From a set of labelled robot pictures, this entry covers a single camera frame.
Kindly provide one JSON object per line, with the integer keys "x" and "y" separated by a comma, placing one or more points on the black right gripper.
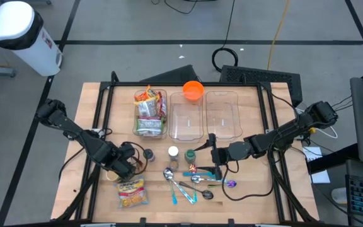
{"x": 221, "y": 156}

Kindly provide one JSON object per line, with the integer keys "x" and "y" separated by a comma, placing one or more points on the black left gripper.
{"x": 124, "y": 157}

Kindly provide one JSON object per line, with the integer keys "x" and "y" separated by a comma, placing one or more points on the brown spice pouch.
{"x": 138, "y": 164}

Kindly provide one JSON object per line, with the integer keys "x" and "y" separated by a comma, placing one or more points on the tan lid spice jar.
{"x": 110, "y": 175}

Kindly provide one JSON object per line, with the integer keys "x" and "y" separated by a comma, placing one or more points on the yellow Maruchan ramen packet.
{"x": 131, "y": 193}

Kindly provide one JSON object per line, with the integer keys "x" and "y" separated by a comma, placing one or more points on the teal plastic spoon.
{"x": 197, "y": 173}

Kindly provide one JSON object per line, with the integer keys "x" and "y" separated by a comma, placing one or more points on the green lid spice jar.
{"x": 190, "y": 155}

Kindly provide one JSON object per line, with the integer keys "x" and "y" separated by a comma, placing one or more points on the black lid purple spice jar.
{"x": 149, "y": 154}

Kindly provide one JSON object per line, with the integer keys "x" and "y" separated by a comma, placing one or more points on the dark grey metal spoon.
{"x": 207, "y": 194}

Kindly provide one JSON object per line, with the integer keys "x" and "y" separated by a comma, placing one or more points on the small cork glass jar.
{"x": 173, "y": 165}

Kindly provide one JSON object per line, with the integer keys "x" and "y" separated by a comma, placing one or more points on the white lid seasoning jar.
{"x": 173, "y": 151}

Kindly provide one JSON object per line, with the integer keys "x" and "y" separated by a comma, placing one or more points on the white green ramen packet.
{"x": 150, "y": 126}

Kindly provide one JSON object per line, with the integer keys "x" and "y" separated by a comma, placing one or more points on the white yellow ramen packet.
{"x": 147, "y": 107}

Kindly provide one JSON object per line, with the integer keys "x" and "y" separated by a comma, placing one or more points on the red ramen packet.
{"x": 162, "y": 107}

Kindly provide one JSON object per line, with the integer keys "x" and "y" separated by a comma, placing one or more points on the orange ramen packet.
{"x": 145, "y": 93}

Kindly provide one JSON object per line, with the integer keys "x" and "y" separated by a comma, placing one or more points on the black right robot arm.
{"x": 279, "y": 135}

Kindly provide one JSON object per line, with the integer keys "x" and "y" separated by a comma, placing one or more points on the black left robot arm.
{"x": 74, "y": 132}

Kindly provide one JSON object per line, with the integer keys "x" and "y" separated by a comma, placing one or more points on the clear plastic bin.
{"x": 184, "y": 119}
{"x": 224, "y": 116}
{"x": 165, "y": 129}

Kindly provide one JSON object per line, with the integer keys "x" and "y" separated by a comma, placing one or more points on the orange plastic bowl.
{"x": 193, "y": 91}

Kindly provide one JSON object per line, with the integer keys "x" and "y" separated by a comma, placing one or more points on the white paper sheet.
{"x": 318, "y": 176}

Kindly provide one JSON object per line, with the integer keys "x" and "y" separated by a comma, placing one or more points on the white computer mouse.
{"x": 339, "y": 196}

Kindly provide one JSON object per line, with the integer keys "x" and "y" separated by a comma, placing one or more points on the white trash bin black bag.
{"x": 14, "y": 22}

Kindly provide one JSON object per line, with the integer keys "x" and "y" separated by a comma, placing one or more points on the black camera mount clip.
{"x": 142, "y": 221}
{"x": 231, "y": 221}

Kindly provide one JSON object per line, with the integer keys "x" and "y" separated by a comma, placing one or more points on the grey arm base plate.
{"x": 94, "y": 130}

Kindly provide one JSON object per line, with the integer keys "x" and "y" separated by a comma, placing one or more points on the black aluminium rig frame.
{"x": 121, "y": 84}

